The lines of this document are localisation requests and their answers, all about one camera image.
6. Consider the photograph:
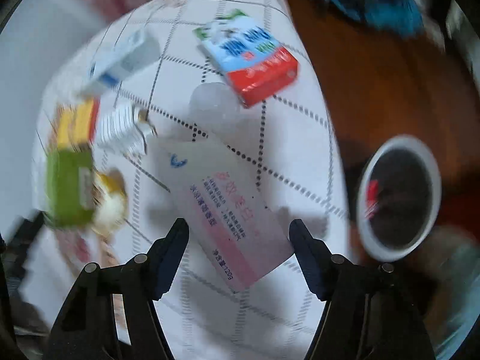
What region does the yellow fruit peel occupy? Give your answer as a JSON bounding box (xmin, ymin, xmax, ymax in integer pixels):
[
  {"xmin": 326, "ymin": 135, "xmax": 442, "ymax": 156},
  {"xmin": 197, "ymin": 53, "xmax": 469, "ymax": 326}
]
[{"xmin": 92, "ymin": 172, "xmax": 128, "ymax": 239}]

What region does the green white medicine box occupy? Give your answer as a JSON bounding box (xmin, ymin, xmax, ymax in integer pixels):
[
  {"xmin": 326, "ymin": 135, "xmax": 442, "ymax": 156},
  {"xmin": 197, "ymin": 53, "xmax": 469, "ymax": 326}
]
[{"xmin": 45, "ymin": 149, "xmax": 95, "ymax": 228}]

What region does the white pink toothpaste box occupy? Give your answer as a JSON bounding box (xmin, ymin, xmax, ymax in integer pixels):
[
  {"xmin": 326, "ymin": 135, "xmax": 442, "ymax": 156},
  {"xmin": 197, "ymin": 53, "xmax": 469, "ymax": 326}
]
[{"xmin": 148, "ymin": 137, "xmax": 294, "ymax": 292}]

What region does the clear plastic cup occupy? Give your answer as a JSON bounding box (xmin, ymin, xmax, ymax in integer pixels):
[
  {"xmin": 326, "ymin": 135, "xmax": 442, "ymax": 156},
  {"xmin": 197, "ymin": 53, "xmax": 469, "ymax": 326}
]
[{"xmin": 189, "ymin": 82, "xmax": 242, "ymax": 134}]

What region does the blue red milk carton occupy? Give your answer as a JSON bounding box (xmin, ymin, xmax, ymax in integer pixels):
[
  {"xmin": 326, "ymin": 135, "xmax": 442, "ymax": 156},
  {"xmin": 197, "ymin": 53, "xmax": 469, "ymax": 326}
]
[{"xmin": 193, "ymin": 9, "xmax": 299, "ymax": 108}]

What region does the red cola can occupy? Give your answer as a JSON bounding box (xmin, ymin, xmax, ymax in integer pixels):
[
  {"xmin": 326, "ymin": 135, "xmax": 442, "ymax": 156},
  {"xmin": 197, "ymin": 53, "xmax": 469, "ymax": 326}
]
[{"xmin": 365, "ymin": 180, "xmax": 379, "ymax": 219}]

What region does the white round trash bin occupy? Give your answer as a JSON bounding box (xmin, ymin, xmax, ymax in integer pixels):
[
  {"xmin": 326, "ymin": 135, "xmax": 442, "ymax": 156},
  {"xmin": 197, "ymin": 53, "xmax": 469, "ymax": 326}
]
[{"xmin": 351, "ymin": 135, "xmax": 442, "ymax": 263}]

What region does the grey cloth on floor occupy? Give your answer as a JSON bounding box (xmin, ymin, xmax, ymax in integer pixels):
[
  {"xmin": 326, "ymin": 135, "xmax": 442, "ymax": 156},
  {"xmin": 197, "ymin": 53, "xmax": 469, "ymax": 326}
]
[{"xmin": 416, "ymin": 226, "xmax": 479, "ymax": 359}]

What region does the crumpled white paper leaflet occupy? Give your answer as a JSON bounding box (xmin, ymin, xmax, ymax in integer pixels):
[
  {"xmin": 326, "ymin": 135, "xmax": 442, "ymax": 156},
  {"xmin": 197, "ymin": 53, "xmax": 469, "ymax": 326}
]
[{"xmin": 94, "ymin": 103, "xmax": 156, "ymax": 157}]

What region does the yellow red small box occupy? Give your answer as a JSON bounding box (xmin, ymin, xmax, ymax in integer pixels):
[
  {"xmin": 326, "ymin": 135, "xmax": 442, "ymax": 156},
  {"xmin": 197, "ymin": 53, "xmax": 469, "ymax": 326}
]
[{"xmin": 52, "ymin": 97, "xmax": 100, "ymax": 150}]

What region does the white patterned tablecloth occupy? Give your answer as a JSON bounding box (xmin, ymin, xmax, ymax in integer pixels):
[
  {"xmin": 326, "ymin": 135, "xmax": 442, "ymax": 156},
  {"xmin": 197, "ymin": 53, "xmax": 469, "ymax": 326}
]
[{"xmin": 32, "ymin": 0, "xmax": 349, "ymax": 359}]

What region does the white blue carton box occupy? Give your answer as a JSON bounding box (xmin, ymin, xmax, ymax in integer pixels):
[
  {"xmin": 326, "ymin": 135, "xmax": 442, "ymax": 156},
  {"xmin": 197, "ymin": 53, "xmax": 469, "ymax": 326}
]
[{"xmin": 78, "ymin": 29, "xmax": 162, "ymax": 98}]

